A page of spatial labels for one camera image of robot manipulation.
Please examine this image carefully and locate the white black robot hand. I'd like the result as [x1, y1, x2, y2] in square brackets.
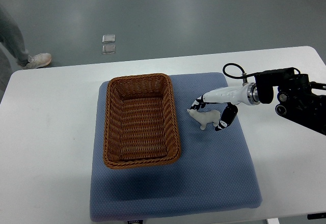
[190, 85, 251, 131]

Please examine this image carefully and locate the upper metal floor plate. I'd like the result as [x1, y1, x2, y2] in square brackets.
[102, 34, 116, 43]

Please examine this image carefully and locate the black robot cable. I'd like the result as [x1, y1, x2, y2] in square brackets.
[222, 63, 257, 87]

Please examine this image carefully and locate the metal floor plate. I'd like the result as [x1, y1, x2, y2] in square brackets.
[102, 34, 116, 43]
[102, 44, 116, 54]

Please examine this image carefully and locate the blue quilted mat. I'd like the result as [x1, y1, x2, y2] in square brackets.
[90, 72, 262, 222]

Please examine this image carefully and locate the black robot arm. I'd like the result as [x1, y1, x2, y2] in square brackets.
[252, 67, 325, 135]

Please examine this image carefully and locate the brown wicker basket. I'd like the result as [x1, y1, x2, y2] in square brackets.
[103, 73, 181, 170]

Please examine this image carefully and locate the lower metal floor plate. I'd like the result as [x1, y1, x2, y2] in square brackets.
[102, 44, 116, 54]

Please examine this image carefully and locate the person in grey trousers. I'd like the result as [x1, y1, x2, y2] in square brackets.
[1, 5, 29, 91]

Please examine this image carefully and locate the white toy bear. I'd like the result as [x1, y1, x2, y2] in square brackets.
[186, 109, 221, 130]

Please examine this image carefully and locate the white sneaker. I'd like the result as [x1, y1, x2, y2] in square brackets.
[22, 53, 52, 70]

